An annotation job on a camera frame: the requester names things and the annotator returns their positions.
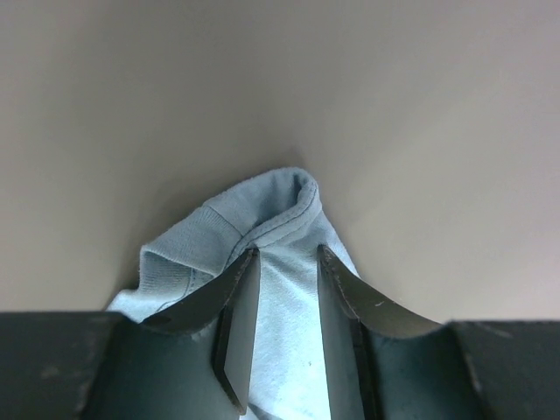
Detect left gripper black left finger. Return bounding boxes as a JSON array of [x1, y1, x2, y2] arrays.
[[87, 249, 260, 419]]

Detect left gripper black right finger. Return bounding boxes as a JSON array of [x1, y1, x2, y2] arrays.
[[318, 245, 484, 419]]

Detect grey-blue t-shirt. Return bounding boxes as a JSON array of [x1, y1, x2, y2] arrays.
[[109, 167, 352, 419]]

